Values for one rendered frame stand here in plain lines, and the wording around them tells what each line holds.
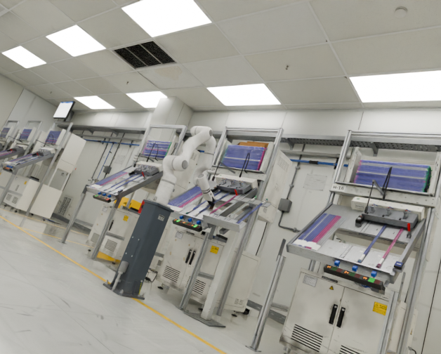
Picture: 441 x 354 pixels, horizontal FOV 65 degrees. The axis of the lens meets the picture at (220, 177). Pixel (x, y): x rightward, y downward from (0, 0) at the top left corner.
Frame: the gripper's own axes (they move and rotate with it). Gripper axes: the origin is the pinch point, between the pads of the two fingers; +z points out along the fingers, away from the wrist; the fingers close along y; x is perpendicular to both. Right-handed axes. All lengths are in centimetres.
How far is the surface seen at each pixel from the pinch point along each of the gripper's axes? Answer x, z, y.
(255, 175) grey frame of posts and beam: -53, 0, -16
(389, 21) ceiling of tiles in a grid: -188, -95, -104
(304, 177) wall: -183, 91, 15
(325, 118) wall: -260, 38, 11
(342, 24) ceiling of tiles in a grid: -184, -101, -62
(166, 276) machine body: 56, 55, 36
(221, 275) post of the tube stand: 53, 21, -47
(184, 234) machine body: 20.1, 29.9, 32.6
